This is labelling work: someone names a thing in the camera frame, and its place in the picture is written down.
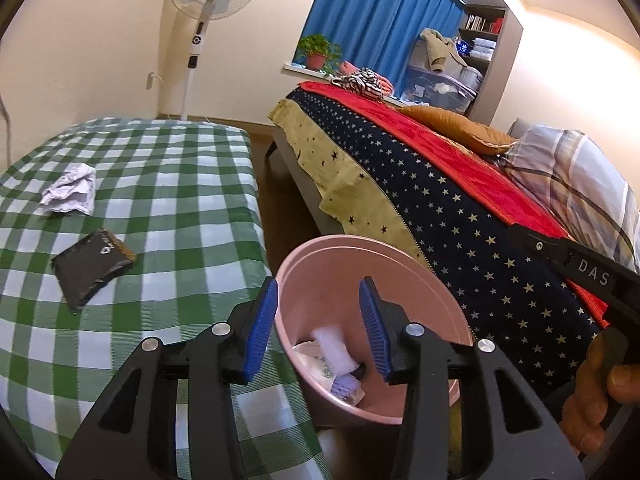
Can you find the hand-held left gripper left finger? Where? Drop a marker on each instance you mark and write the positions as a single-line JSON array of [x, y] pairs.
[[260, 330]]

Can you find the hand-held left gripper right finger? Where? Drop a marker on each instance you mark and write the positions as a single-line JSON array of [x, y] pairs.
[[375, 330]]

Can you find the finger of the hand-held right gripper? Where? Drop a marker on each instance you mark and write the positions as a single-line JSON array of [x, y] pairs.
[[539, 246]]

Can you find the pink plastic bin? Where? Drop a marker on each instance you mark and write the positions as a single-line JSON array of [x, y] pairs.
[[350, 280]]

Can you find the white tissue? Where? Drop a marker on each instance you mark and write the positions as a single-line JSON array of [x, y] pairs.
[[312, 362]]

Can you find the person's right hand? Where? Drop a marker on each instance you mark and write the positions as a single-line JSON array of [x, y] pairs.
[[585, 400]]

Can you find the plaid pillow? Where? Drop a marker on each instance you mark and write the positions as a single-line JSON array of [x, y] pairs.
[[575, 175]]

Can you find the navy and olive star blanket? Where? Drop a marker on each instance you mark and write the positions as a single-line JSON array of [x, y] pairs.
[[450, 200]]

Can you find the red blanket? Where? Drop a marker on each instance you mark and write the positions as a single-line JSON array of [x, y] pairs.
[[450, 145]]

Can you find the orange pillow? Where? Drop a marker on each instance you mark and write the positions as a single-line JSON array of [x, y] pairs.
[[460, 127]]

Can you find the black foil packet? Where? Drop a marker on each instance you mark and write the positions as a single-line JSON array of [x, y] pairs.
[[90, 267]]

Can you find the metal pot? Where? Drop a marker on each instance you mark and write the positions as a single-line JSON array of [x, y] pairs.
[[470, 77]]

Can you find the beige jacket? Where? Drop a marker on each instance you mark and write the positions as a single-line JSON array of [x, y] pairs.
[[437, 50]]

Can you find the grey bookshelf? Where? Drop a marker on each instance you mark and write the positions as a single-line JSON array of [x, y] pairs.
[[487, 22]]

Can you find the crumpled white paper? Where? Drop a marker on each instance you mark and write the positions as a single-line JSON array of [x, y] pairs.
[[70, 190]]

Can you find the black and white striped cloth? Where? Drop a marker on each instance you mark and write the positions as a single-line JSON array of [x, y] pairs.
[[362, 82]]

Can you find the white windowsill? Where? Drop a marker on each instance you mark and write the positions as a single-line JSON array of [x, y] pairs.
[[295, 67]]

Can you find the potted green plant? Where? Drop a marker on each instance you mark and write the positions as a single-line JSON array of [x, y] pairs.
[[315, 60]]

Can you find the blue curtain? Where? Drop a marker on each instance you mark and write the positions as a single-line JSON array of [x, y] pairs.
[[380, 20]]

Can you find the grey bed frame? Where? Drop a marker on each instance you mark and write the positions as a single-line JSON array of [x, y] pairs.
[[300, 175]]

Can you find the white wall socket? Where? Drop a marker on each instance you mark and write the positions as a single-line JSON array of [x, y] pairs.
[[151, 80]]

